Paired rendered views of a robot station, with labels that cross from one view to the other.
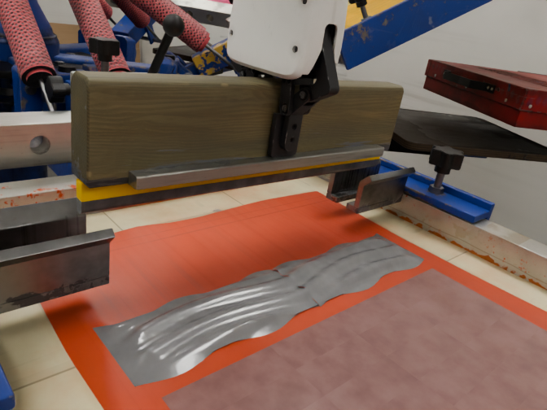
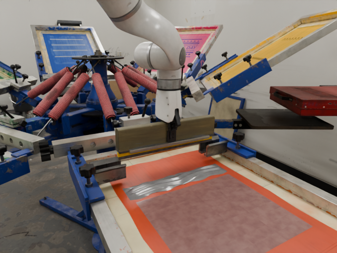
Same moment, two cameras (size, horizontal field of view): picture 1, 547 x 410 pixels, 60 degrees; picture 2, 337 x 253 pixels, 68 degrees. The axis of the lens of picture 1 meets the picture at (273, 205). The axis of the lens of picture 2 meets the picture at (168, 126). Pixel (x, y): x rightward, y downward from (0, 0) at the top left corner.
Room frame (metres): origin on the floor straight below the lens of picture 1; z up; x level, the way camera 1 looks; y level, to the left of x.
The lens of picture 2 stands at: (-0.32, -0.20, 1.37)
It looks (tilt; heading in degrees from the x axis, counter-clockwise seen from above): 18 degrees down; 16
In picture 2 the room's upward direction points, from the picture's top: straight up
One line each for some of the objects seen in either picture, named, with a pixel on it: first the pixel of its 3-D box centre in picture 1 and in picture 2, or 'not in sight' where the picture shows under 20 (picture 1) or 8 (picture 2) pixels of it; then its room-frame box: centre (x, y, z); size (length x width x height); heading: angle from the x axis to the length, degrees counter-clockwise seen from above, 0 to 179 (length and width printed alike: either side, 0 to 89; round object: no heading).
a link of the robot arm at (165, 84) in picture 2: not in sight; (167, 82); (0.43, 0.02, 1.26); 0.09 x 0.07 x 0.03; 45
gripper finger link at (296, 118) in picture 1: (296, 124); (173, 133); (0.41, -0.01, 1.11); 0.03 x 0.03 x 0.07; 45
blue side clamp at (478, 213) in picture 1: (382, 188); (222, 147); (0.66, -0.15, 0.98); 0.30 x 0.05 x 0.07; 45
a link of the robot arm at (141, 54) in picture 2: not in sight; (159, 60); (0.39, 0.03, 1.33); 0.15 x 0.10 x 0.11; 167
